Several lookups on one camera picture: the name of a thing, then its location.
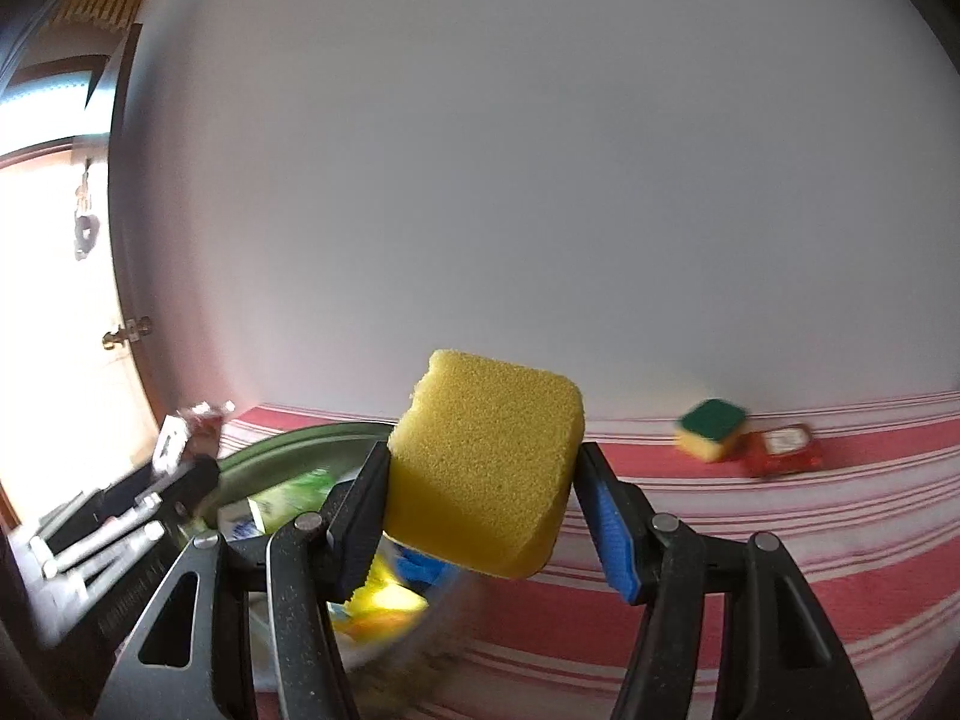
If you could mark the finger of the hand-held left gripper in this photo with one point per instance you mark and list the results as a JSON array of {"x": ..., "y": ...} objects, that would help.
[{"x": 187, "y": 487}]

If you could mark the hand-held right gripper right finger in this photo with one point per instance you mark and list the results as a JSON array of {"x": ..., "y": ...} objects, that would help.
[{"x": 607, "y": 532}]

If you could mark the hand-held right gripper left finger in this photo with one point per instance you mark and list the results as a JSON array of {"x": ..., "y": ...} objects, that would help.
[{"x": 356, "y": 532}]

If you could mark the foil snack wrapper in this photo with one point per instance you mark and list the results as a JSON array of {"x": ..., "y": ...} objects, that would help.
[{"x": 206, "y": 424}]

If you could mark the green tissue packet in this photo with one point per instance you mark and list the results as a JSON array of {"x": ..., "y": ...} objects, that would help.
[{"x": 292, "y": 499}]

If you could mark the green bowl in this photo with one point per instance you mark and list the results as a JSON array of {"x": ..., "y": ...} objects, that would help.
[{"x": 262, "y": 450}]

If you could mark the large yellow sponge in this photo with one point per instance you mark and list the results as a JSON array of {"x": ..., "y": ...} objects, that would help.
[{"x": 480, "y": 465}]

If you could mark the blue packet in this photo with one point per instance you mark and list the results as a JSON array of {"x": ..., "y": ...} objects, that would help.
[{"x": 424, "y": 570}]

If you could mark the yellow orange packet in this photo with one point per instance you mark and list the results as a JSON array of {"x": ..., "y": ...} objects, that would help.
[{"x": 382, "y": 607}]

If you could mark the green yellow scouring sponge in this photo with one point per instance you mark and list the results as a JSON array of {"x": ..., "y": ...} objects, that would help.
[{"x": 709, "y": 427}]

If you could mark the red sauce packet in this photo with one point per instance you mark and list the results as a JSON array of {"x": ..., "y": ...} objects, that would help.
[{"x": 784, "y": 450}]

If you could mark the red striped bed cover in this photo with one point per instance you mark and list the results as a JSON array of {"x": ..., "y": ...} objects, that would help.
[{"x": 825, "y": 577}]

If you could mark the hanging ornament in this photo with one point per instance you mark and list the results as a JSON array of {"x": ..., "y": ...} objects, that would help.
[{"x": 86, "y": 229}]

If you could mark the yellow curtain valance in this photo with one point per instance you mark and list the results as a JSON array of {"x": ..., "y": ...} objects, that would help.
[{"x": 97, "y": 11}]

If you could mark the dark wooden door frame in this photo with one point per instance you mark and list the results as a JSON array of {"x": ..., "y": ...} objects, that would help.
[{"x": 118, "y": 202}]

